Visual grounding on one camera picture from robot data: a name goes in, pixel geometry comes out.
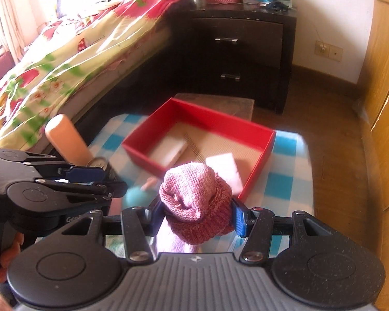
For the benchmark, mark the person's left hand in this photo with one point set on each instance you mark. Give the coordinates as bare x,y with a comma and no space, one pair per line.
11,254

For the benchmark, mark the light window curtain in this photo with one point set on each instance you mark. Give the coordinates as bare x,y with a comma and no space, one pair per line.
13,16

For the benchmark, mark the blue white checkered tablecloth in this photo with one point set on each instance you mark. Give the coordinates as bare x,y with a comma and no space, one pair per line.
288,181

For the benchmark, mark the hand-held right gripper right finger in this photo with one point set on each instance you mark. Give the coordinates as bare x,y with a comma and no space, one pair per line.
239,220

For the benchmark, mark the dark nightstand drawer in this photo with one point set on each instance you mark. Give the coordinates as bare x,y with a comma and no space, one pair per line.
253,90
246,30

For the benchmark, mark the pink knit hat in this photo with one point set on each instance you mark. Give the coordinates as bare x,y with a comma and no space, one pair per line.
194,194

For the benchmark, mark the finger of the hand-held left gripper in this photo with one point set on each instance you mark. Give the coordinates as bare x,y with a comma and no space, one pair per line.
84,173
116,190

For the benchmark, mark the beige wall outlet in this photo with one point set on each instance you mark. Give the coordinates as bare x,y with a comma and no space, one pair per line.
329,51

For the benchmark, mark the red cardboard box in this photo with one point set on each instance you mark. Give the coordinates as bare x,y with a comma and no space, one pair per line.
214,111

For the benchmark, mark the peach plastic bottle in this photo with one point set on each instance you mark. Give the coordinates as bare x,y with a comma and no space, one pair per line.
66,139

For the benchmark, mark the light wooden wardrobe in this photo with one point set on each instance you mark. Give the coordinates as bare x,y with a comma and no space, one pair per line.
385,71

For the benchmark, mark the white foam block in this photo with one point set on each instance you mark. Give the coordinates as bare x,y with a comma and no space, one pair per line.
225,168
168,150

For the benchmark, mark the dark wooden nightstand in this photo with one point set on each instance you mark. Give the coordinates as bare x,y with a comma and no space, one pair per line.
181,71

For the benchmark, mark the wooden stool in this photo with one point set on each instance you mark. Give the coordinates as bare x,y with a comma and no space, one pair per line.
214,100

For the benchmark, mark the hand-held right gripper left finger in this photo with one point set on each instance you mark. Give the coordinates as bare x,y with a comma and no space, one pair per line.
156,217

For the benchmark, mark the teal plush toy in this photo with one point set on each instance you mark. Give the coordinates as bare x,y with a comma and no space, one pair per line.
134,196

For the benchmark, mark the clear plastic scrap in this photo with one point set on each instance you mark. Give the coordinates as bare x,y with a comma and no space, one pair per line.
360,107

